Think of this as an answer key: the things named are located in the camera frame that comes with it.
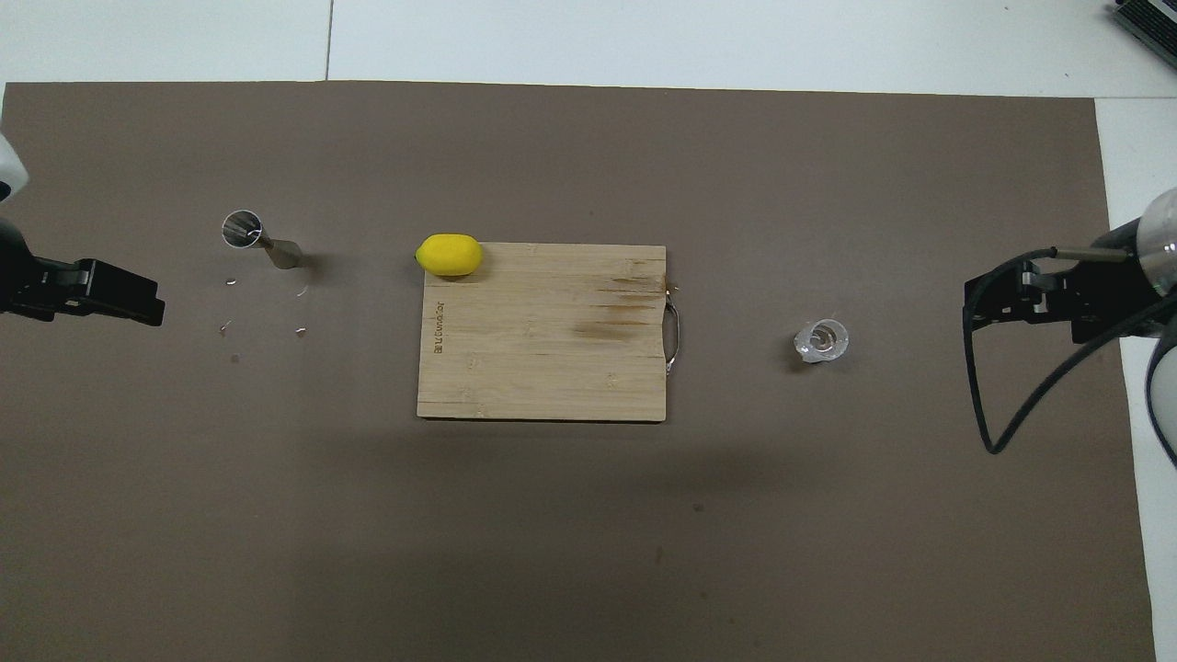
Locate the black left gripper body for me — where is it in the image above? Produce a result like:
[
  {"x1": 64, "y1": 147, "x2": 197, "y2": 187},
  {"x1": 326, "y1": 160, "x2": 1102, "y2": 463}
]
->
[{"x1": 0, "y1": 217, "x2": 97, "y2": 315}]

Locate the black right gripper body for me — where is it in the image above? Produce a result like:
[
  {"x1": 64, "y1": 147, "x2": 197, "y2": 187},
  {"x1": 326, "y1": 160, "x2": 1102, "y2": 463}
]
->
[{"x1": 1042, "y1": 224, "x2": 1147, "y2": 320}]

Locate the steel double jigger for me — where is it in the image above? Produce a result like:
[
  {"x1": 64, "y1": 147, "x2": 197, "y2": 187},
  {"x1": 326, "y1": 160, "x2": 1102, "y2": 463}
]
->
[{"x1": 222, "y1": 210, "x2": 306, "y2": 271}]

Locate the small clear glass cup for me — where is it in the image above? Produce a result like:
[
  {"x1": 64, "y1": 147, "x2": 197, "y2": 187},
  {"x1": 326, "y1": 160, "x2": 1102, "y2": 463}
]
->
[{"x1": 793, "y1": 318, "x2": 851, "y2": 366}]

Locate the grey ribbed device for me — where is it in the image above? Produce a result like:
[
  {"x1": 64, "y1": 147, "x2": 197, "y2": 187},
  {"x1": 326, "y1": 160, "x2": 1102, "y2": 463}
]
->
[{"x1": 1110, "y1": 0, "x2": 1177, "y2": 46}]

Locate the yellow lemon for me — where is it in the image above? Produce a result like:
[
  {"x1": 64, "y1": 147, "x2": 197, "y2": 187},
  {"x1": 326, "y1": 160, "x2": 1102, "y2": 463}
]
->
[{"x1": 415, "y1": 234, "x2": 485, "y2": 279}]

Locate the bamboo cutting board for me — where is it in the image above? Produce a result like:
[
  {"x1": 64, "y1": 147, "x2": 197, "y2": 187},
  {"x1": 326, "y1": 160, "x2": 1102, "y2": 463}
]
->
[{"x1": 417, "y1": 242, "x2": 684, "y2": 424}]

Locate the brown table mat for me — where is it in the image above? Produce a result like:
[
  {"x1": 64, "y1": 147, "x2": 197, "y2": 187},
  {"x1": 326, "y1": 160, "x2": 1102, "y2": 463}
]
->
[{"x1": 0, "y1": 81, "x2": 1159, "y2": 662}]

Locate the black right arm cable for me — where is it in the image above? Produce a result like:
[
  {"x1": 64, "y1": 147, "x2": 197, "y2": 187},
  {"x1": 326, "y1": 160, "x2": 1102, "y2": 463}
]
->
[{"x1": 963, "y1": 246, "x2": 1177, "y2": 457}]

